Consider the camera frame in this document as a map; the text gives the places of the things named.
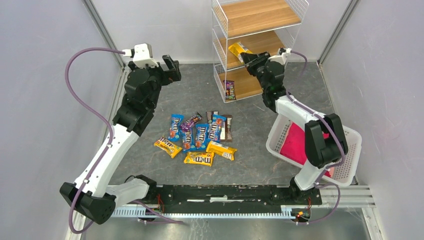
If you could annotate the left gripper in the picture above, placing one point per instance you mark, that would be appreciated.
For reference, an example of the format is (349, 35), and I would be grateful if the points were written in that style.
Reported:
(167, 70)

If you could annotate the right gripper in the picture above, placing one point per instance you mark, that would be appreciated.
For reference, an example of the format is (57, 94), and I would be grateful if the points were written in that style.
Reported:
(255, 62)

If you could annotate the yellow candy bag top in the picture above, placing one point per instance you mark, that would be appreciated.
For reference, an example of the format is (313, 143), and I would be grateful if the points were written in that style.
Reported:
(237, 48)

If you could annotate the yellow candy bag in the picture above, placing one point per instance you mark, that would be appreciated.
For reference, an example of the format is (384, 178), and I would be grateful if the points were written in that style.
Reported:
(221, 150)
(237, 48)
(170, 148)
(199, 158)

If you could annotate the blue candy bag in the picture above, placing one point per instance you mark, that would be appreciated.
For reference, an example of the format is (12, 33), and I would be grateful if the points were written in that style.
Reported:
(215, 129)
(188, 141)
(201, 139)
(174, 130)

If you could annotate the brown candy bar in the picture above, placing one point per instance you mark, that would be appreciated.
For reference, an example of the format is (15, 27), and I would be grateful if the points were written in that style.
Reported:
(210, 115)
(226, 132)

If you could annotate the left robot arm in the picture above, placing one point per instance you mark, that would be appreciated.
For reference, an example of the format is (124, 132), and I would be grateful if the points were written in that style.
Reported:
(90, 194)

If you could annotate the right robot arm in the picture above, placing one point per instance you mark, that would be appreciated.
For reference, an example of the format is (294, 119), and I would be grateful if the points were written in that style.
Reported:
(325, 144)

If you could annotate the middle wooden shelf board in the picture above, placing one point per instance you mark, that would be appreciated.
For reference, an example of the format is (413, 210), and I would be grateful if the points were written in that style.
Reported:
(257, 43)

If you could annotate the wooden shelf board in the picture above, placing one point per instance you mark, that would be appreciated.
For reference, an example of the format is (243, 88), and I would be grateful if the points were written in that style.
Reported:
(245, 85)
(257, 43)
(238, 18)

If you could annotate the bottom wooden shelf board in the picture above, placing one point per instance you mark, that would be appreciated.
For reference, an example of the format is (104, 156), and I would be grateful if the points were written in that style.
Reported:
(245, 85)

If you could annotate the purple candy bag on shelf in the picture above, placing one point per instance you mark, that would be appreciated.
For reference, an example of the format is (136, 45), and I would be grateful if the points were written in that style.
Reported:
(230, 90)

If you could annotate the top wooden shelf board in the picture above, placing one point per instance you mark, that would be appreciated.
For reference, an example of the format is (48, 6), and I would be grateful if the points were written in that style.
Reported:
(238, 18)

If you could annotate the purple candy bag on floor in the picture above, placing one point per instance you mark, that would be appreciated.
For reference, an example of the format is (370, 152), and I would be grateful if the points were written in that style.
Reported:
(190, 123)

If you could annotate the yellow candy bag bottom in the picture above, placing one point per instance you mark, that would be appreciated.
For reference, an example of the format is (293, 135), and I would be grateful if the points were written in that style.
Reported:
(199, 158)

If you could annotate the pink cloth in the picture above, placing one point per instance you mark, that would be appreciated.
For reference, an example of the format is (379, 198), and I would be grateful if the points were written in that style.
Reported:
(294, 145)

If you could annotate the white plastic basket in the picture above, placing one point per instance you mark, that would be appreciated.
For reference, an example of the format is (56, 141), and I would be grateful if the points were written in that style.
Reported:
(343, 174)

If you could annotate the white wire shelf rack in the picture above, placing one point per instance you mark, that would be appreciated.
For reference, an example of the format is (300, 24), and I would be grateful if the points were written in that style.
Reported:
(287, 35)

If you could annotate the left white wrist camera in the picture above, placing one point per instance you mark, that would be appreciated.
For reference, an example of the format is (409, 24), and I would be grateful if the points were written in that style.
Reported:
(142, 56)

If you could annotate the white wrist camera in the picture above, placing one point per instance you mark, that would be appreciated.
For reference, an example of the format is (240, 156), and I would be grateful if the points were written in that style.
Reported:
(282, 56)
(142, 56)

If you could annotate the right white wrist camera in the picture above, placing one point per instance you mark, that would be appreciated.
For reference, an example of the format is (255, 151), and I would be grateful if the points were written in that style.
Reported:
(282, 56)

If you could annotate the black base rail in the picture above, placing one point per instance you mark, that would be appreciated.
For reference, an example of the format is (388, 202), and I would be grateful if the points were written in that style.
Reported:
(229, 199)

